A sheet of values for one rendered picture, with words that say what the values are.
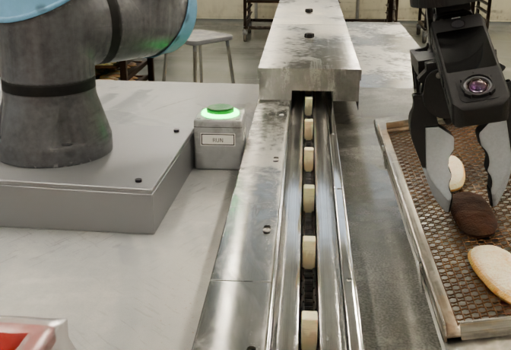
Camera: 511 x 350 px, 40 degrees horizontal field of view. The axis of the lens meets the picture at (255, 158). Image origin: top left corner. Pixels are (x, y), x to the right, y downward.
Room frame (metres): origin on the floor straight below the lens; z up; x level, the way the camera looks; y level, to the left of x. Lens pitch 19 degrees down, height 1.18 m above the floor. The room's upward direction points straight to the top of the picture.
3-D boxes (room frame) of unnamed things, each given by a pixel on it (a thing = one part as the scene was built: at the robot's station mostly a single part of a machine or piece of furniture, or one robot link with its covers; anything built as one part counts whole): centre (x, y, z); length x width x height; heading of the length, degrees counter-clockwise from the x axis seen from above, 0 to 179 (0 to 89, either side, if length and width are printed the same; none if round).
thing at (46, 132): (0.88, 0.26, 0.93); 0.15 x 0.15 x 0.10
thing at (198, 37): (4.35, 0.36, 0.23); 0.36 x 0.36 x 0.46; 45
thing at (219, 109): (0.99, 0.05, 0.90); 0.04 x 0.04 x 0.02
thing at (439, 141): (0.65, -0.18, 0.94); 0.06 x 0.03 x 0.09; 175
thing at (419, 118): (0.63, -0.17, 0.99); 0.05 x 0.02 x 0.09; 85
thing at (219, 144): (0.99, 0.05, 0.84); 0.08 x 0.08 x 0.11; 86
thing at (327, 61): (1.82, -0.14, 0.89); 1.25 x 0.18 x 0.09; 176
